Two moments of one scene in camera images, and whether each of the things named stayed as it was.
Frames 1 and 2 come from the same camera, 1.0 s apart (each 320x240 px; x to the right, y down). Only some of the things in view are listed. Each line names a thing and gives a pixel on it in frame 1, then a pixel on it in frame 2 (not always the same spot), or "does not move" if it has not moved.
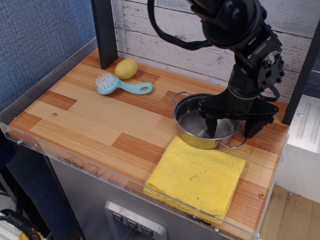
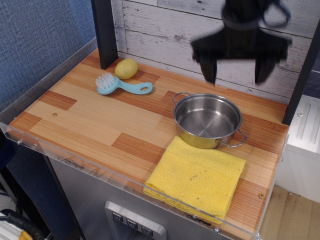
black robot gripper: (228, 105) → (241, 38)
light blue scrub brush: (107, 84) does not move
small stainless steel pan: (191, 127) does not move
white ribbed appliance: (298, 171) does not move
